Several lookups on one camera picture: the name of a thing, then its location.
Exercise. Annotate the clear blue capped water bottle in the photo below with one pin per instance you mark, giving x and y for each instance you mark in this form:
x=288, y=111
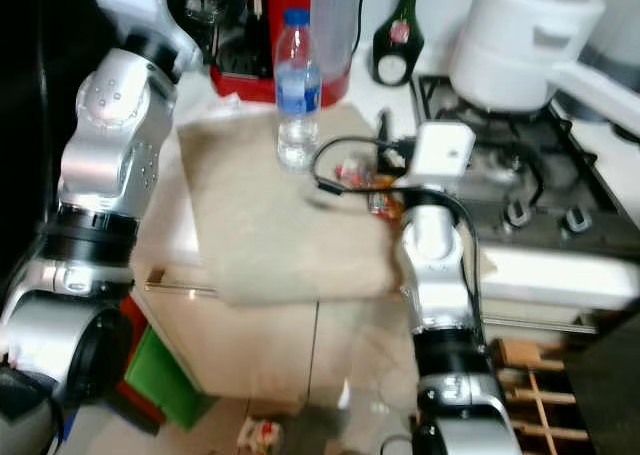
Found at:
x=298, y=90

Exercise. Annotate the red coffee machine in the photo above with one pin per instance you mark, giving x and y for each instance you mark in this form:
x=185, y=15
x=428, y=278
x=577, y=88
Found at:
x=240, y=85

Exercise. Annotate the green plastic bin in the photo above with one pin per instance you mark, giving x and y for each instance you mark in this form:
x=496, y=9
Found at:
x=165, y=375

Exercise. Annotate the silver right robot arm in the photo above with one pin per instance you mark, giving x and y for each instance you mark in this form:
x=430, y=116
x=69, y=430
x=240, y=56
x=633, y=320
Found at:
x=435, y=255

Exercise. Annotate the cream base cabinet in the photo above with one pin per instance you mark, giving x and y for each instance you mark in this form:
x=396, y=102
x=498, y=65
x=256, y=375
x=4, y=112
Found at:
x=240, y=345

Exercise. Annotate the grey stove knob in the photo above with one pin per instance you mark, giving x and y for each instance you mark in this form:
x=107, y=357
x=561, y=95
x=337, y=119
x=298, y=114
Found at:
x=518, y=215
x=578, y=221

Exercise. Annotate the dark green wine bottle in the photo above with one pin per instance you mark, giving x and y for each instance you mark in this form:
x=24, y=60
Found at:
x=398, y=45

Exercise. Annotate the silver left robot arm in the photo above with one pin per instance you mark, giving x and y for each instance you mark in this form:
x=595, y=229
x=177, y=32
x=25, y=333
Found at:
x=110, y=135

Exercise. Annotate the white cooking pot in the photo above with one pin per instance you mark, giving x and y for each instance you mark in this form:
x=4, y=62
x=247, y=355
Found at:
x=510, y=55

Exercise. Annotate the white red printed packet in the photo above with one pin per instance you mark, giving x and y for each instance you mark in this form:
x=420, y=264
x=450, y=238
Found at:
x=260, y=435

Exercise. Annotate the red plastic bin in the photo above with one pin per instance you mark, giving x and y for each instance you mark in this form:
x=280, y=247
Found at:
x=132, y=325

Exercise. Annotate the beige towel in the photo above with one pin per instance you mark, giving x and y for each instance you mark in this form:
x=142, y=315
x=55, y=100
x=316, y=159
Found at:
x=260, y=235

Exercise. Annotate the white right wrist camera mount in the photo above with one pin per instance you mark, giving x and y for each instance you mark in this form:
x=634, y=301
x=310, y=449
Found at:
x=440, y=155

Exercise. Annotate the clear plastic water tank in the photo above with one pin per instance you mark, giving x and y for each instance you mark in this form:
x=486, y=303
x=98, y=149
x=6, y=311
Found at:
x=340, y=20

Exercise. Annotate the black tall appliance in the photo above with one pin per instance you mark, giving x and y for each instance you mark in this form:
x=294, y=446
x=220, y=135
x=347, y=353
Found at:
x=30, y=95

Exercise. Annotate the brown wooden slatted rack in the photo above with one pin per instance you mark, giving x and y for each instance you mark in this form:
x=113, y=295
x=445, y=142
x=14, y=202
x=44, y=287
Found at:
x=525, y=353

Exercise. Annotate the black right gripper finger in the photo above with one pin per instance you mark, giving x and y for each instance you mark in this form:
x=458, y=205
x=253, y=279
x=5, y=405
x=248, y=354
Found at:
x=384, y=135

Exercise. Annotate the red orange snack packet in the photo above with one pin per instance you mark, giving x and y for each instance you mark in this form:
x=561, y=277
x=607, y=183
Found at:
x=380, y=205

